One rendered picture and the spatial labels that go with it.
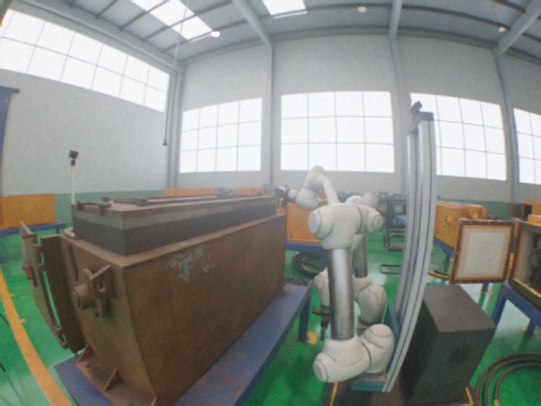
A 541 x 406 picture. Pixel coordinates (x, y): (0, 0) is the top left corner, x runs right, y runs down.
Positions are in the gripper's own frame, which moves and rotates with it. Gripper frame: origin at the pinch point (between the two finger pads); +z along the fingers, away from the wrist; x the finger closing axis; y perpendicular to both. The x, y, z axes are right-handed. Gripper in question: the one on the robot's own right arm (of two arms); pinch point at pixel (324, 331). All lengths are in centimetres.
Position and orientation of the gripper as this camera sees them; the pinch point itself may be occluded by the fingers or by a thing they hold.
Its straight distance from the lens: 160.6
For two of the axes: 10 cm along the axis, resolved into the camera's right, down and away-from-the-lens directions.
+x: 3.6, -0.6, 9.3
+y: 9.3, 0.4, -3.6
